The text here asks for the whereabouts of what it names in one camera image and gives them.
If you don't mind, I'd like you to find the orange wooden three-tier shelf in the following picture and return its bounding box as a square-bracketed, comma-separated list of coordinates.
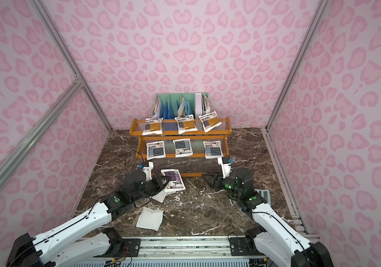
[129, 116, 233, 177]

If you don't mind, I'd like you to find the plain white bag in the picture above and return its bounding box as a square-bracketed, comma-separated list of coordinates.
[136, 207, 163, 231]

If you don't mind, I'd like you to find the light blue calculator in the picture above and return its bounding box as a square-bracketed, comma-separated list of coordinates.
[255, 189, 271, 205]

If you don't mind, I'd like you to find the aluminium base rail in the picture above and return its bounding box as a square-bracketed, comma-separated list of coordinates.
[60, 235, 311, 267]

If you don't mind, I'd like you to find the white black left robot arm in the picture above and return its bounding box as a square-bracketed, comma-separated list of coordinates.
[6, 170, 171, 267]

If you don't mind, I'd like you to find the yellow coffee bag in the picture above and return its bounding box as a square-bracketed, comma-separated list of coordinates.
[142, 118, 163, 136]
[175, 115, 198, 134]
[199, 111, 222, 133]

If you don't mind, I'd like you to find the white binder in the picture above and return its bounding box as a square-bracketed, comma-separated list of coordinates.
[195, 93, 203, 117]

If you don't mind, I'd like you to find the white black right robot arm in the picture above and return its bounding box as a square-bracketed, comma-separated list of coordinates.
[202, 168, 334, 267]

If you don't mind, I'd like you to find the green file organizer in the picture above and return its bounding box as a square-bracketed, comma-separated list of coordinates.
[150, 92, 212, 120]

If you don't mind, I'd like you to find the blue coffee bag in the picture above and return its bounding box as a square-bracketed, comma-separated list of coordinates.
[203, 141, 223, 159]
[173, 139, 193, 158]
[146, 141, 166, 160]

